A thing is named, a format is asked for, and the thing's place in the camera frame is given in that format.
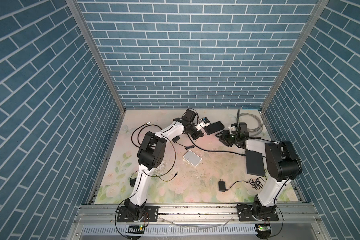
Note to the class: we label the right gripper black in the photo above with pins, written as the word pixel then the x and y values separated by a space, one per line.
pixel 224 135

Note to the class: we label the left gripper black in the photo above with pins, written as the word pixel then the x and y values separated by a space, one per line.
pixel 197 133

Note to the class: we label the dark grey network switch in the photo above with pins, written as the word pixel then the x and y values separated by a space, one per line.
pixel 255 163

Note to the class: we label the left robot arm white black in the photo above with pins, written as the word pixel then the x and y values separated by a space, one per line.
pixel 150 156

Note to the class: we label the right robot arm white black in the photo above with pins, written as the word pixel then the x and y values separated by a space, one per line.
pixel 275 163

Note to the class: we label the black ribbed box device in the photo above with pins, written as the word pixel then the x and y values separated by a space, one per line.
pixel 214 128

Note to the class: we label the white small router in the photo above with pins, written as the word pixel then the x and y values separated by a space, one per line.
pixel 192 158

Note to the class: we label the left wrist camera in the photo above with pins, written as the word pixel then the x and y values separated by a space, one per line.
pixel 192 117

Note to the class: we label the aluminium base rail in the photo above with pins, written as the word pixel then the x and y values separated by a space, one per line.
pixel 296 221

